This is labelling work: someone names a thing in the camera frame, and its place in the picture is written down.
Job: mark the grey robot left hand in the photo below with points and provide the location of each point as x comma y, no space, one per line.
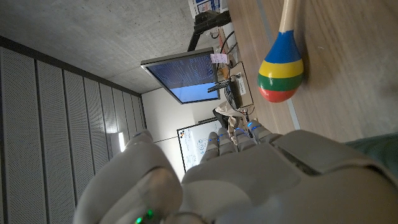
248,180

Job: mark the striped wooden maraca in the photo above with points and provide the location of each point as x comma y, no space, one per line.
281,71

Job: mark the black-framed whiteboard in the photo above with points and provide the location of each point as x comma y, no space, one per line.
191,146

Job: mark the beige cloth pile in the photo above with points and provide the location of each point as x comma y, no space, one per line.
228,110

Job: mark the black router box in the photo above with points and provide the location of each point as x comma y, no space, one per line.
235,93

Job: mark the black computer monitor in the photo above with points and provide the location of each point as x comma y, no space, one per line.
186,74

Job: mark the pink sticky note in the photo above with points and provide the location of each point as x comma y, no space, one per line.
218,58

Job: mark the long ceiling light strip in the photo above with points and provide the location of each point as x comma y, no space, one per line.
121,142

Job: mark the teal ribbed plastic block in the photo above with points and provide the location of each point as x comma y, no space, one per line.
379,149

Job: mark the blue and white box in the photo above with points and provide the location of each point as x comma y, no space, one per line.
205,5

